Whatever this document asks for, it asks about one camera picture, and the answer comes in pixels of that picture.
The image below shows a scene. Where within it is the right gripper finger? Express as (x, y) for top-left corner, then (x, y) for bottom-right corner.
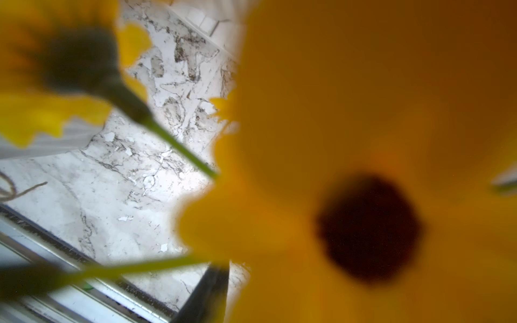
(171, 265), (230, 323)

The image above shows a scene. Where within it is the sunflower pot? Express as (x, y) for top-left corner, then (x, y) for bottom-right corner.
(176, 1), (516, 322)

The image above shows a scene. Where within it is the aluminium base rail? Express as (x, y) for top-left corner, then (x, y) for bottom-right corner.
(1, 205), (177, 322)

